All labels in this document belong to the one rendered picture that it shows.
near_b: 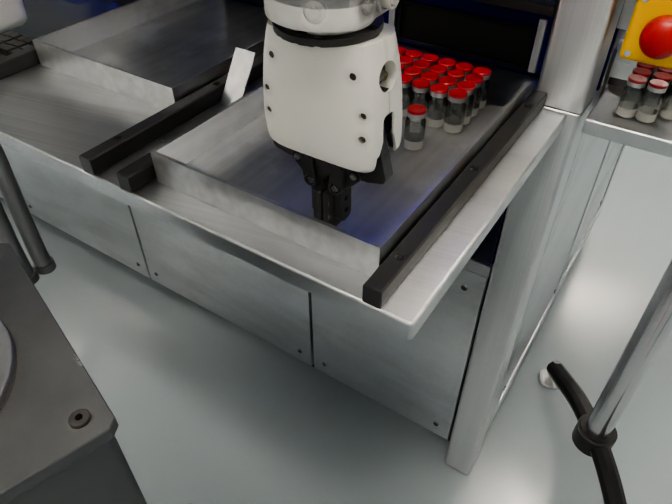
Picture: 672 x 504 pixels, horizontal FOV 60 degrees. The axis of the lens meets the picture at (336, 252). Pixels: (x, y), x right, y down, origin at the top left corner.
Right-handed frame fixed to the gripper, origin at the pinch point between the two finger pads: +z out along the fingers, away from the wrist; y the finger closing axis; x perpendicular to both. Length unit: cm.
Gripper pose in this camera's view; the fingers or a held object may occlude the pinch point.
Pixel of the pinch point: (331, 201)
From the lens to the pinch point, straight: 49.4
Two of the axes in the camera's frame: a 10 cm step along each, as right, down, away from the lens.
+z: 0.1, 7.4, 6.7
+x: -5.5, 5.6, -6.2
